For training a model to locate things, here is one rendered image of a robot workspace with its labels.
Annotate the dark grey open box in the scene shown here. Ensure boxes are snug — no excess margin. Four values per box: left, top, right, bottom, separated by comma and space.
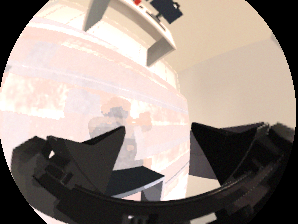
105, 165, 166, 201

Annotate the white square block with hole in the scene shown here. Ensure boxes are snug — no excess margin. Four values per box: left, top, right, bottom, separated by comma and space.
122, 192, 141, 220

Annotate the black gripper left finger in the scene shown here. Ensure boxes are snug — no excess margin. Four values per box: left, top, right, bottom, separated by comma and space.
45, 125, 126, 194

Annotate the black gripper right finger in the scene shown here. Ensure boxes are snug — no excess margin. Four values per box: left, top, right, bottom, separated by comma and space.
190, 123, 269, 186

